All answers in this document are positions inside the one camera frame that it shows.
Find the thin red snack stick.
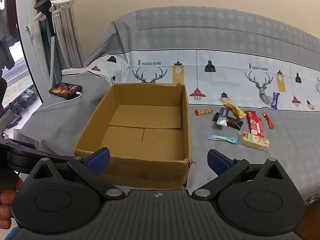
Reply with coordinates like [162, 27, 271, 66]
[262, 112, 275, 129]

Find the white charging cable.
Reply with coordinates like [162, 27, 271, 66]
[31, 92, 82, 115]

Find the white plastic hanger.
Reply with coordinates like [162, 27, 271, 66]
[32, 0, 81, 22]

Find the purple snack packet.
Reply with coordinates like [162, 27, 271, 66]
[271, 92, 280, 110]

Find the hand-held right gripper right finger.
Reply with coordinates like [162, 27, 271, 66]
[191, 149, 292, 201]

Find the hanging dark garment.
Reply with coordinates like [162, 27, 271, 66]
[0, 36, 15, 71]

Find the dark shoe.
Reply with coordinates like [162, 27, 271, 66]
[9, 102, 23, 117]

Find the black garment steamer with hose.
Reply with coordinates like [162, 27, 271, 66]
[34, 0, 57, 90]

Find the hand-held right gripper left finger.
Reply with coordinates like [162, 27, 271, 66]
[24, 147, 126, 201]

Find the teal curtain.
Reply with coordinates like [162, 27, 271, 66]
[35, 0, 64, 80]

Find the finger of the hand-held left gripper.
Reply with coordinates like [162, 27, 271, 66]
[14, 141, 37, 151]

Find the person's left hand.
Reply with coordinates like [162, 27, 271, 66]
[0, 177, 25, 230]

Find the navy and white snack stick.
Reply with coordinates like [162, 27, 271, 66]
[216, 107, 230, 126]

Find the brown cardboard box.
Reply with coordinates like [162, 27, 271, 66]
[73, 82, 193, 190]

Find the yellow snack packet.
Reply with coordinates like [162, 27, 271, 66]
[223, 100, 245, 119]

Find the black chocolate bar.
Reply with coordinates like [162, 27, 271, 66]
[212, 112, 244, 130]

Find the clear nougat packet green label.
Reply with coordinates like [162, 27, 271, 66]
[239, 132, 271, 153]

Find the red packet with white label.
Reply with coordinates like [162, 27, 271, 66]
[250, 112, 265, 138]

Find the light blue snack packet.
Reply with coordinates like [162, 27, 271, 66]
[207, 134, 239, 144]

